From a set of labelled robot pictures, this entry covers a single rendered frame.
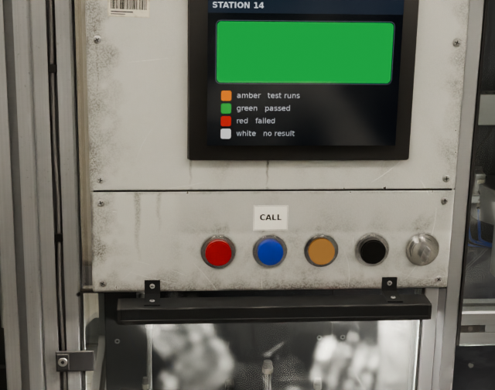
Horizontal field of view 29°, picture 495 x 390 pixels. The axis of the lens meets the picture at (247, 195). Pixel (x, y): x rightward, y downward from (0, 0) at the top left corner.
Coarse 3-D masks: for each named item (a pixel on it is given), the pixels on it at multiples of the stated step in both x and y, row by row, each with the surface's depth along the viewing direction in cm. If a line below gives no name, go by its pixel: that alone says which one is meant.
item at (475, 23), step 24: (480, 0) 108; (480, 24) 108; (456, 168) 113; (456, 192) 114; (456, 216) 114; (456, 240) 115; (456, 264) 116; (432, 288) 117; (456, 288) 117; (432, 312) 118; (456, 312) 118; (432, 336) 119; (432, 360) 119
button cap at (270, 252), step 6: (270, 240) 112; (258, 246) 112; (264, 246) 111; (270, 246) 111; (276, 246) 111; (258, 252) 112; (264, 252) 112; (270, 252) 112; (276, 252) 112; (282, 252) 112; (264, 258) 112; (270, 258) 112; (276, 258) 112; (270, 264) 112
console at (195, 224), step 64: (128, 0) 103; (192, 0) 103; (448, 0) 106; (128, 64) 105; (192, 64) 105; (448, 64) 108; (128, 128) 107; (192, 128) 107; (448, 128) 110; (128, 192) 109; (192, 192) 110; (256, 192) 111; (320, 192) 111; (384, 192) 112; (448, 192) 113; (128, 256) 111; (192, 256) 112; (256, 256) 112; (320, 256) 112; (384, 256) 114; (448, 256) 115
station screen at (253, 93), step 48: (240, 0) 102; (288, 0) 103; (336, 0) 103; (384, 0) 104; (240, 96) 105; (288, 96) 106; (336, 96) 106; (384, 96) 106; (240, 144) 106; (288, 144) 107; (336, 144) 107; (384, 144) 108
